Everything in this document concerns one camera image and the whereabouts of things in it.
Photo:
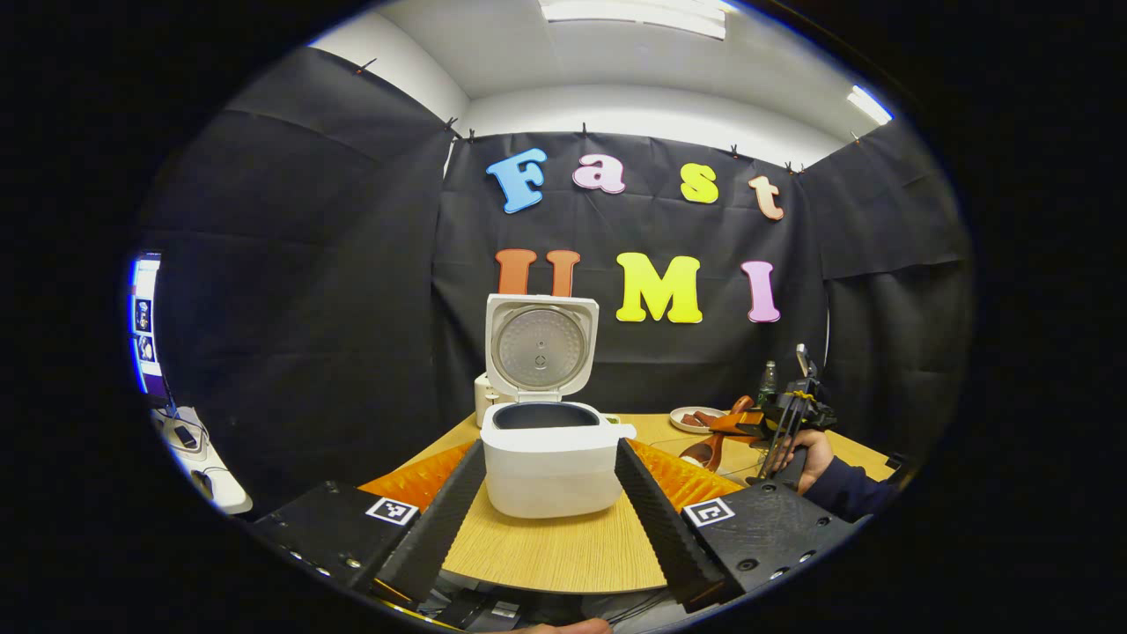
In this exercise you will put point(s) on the black phone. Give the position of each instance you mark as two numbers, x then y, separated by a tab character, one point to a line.
185	436

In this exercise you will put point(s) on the computer monitor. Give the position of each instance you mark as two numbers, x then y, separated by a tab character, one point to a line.
143	326

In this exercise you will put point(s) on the white toaster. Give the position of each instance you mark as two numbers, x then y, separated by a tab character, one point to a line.
482	401

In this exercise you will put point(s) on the white round plate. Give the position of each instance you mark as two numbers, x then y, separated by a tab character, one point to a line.
680	422

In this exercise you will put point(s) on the white side desk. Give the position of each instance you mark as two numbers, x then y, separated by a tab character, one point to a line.
231	499

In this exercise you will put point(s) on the brown meat piece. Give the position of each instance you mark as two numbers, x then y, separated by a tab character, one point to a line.
700	418

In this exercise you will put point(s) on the clear water bottle green label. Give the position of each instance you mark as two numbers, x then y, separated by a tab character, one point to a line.
769	383

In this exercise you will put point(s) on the small ceiling light panel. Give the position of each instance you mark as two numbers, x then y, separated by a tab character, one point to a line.
870	104

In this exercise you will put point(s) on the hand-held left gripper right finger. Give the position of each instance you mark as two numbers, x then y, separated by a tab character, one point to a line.
669	528

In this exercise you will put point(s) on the white rice cooker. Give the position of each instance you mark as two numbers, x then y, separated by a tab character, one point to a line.
546	475

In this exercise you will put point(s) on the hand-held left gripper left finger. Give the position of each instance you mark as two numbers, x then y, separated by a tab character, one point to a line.
440	528

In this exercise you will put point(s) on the black computer mouse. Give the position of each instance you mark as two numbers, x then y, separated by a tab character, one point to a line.
203	483

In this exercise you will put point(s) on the clear rice container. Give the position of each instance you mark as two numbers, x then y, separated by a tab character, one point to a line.
744	460

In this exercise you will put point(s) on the black backdrop cloth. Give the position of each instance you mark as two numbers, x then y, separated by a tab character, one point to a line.
308	264

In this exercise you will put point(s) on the long ceiling light panel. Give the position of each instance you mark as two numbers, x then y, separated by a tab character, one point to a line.
634	13

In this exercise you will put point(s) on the brown wooden spoon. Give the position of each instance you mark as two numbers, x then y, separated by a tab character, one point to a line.
703	454

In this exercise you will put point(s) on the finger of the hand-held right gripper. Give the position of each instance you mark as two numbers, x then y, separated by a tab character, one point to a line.
731	424

